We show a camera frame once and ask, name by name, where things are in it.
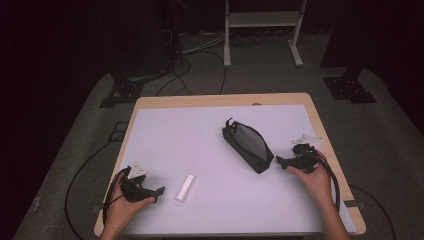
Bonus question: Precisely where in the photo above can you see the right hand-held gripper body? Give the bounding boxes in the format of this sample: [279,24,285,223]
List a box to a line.
[287,133,325,175]

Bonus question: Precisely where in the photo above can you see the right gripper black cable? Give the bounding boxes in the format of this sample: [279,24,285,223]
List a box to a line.
[308,150,342,214]

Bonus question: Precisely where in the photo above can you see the black floor cable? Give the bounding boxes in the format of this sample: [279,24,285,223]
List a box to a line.
[348,184,398,240]
[64,140,116,240]
[154,49,228,97]

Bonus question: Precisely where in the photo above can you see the white table mat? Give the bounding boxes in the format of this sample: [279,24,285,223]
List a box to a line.
[120,104,358,236]

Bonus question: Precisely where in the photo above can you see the person's right hand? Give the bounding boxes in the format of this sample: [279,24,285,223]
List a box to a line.
[287,149,335,206]

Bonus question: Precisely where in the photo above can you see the person's left hand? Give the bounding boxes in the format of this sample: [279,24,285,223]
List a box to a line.
[104,181,156,234]

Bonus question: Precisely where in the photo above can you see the white stick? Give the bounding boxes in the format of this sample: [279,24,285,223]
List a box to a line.
[175,174,196,203]

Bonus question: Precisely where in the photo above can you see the white floor cables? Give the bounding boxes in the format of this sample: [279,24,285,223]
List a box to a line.
[179,31,228,56]

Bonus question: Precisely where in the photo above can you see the black pencil case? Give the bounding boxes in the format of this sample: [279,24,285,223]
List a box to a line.
[221,117,275,175]

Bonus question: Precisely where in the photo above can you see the wooden table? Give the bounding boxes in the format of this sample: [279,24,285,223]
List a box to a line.
[93,92,367,239]

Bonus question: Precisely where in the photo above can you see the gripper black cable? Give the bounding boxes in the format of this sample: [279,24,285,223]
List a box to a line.
[308,150,342,214]
[102,165,132,228]

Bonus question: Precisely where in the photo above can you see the white metal stand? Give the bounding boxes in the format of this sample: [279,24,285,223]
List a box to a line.
[223,0,309,68]

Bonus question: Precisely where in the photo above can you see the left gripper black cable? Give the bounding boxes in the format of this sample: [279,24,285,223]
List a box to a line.
[102,165,132,228]

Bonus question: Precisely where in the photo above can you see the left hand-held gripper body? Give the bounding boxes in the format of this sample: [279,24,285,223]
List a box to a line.
[119,161,158,203]

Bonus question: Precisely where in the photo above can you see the black stand base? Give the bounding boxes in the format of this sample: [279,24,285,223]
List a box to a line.
[322,65,378,105]
[98,71,145,109]

